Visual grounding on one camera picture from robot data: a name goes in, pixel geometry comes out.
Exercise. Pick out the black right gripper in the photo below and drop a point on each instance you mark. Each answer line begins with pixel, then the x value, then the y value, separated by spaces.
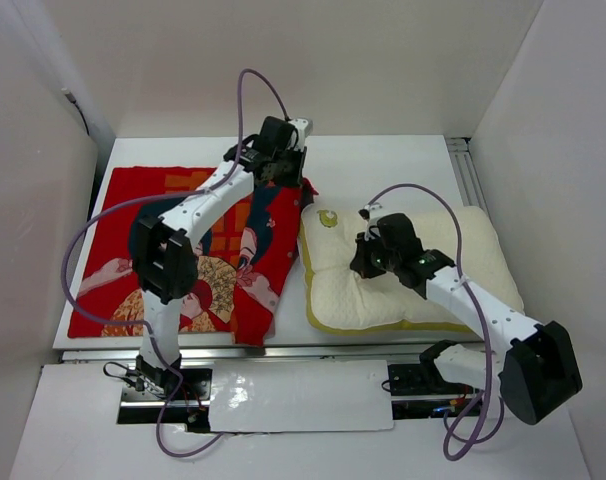
pixel 360 263

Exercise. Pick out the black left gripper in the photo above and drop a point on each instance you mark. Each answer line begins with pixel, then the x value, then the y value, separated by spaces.
pixel 295 178

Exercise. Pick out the cream quilted pillow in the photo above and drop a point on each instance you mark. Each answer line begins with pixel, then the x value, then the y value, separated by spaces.
pixel 340 301

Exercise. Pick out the red printed pillowcase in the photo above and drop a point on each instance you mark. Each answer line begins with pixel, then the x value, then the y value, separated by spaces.
pixel 242 265

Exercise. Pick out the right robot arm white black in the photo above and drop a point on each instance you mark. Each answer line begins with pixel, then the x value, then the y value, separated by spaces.
pixel 531 367

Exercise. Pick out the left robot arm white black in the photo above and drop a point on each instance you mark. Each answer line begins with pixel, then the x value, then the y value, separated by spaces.
pixel 164 259

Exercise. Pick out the white cover plate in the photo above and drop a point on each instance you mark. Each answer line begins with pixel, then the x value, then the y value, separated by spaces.
pixel 300 396

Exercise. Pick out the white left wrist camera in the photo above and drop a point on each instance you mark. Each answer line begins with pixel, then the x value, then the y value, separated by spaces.
pixel 303 128

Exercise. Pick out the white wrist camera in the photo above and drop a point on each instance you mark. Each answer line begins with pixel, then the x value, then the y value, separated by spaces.
pixel 371 212
pixel 303 128

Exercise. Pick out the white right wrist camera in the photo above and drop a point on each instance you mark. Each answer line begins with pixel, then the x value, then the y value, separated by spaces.
pixel 371 212

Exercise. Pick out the aluminium side rail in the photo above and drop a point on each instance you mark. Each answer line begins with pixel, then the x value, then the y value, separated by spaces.
pixel 465 172

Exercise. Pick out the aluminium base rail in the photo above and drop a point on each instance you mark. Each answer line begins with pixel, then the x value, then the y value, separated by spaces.
pixel 415 394

